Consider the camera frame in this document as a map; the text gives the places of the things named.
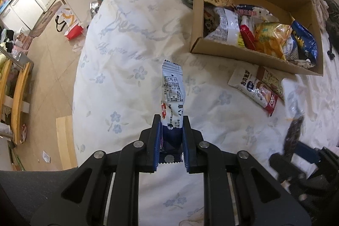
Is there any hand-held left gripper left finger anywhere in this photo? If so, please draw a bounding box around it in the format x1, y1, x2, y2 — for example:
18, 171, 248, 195
30, 114, 163, 226

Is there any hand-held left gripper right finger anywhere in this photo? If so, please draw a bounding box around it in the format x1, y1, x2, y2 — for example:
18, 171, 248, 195
182, 115, 311, 226

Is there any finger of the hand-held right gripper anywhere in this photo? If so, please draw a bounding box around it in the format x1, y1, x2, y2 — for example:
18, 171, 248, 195
269, 153, 297, 182
295, 141, 322, 164

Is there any dark brown snack packet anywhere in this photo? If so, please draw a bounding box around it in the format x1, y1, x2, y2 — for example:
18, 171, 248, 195
283, 107, 306, 158

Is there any navy and white snack packet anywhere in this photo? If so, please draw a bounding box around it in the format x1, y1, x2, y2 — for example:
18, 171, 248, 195
159, 60, 186, 164

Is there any cardboard box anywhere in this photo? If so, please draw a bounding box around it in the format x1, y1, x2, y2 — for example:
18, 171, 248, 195
189, 0, 325, 77

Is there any blue chips bag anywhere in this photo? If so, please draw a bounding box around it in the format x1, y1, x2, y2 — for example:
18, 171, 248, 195
291, 18, 318, 64

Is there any yellow chips bag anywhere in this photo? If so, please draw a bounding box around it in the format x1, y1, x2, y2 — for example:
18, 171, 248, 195
254, 22, 293, 61

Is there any white pink-label snack packet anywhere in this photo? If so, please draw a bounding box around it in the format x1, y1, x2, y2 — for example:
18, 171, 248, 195
235, 4, 273, 20

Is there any white packet with red end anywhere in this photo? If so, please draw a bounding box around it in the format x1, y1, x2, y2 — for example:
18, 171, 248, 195
228, 68, 279, 117

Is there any light wooden board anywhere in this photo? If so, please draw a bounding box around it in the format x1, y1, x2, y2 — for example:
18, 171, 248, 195
55, 115, 78, 170

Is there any white floral bed sheet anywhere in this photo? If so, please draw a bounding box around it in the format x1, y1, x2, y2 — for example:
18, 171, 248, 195
71, 0, 339, 226

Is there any red snack packet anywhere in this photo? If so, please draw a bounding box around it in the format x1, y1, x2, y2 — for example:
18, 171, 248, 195
239, 16, 257, 51

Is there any white packet with yellow label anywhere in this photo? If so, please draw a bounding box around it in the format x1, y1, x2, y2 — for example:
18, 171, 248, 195
205, 7, 245, 48

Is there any dark grey fabric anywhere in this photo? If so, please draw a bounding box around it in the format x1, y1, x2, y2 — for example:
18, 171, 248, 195
0, 169, 80, 226

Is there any dark green cloth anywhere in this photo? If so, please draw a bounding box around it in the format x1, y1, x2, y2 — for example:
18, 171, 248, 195
318, 0, 339, 60

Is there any red and white shopping bag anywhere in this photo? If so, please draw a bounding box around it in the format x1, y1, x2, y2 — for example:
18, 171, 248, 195
55, 7, 86, 42

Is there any silver foil bag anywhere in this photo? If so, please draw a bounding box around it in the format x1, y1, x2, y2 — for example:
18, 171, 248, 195
89, 2, 100, 20

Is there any wooden rack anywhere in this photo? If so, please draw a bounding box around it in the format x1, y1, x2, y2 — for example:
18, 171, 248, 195
0, 53, 35, 147

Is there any brown doormat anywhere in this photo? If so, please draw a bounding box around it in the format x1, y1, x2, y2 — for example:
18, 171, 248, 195
29, 1, 63, 38

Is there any pile of clothes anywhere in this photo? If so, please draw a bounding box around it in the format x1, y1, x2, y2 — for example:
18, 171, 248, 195
0, 27, 33, 54

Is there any white cabinet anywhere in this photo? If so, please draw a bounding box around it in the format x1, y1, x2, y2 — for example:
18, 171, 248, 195
0, 0, 44, 32

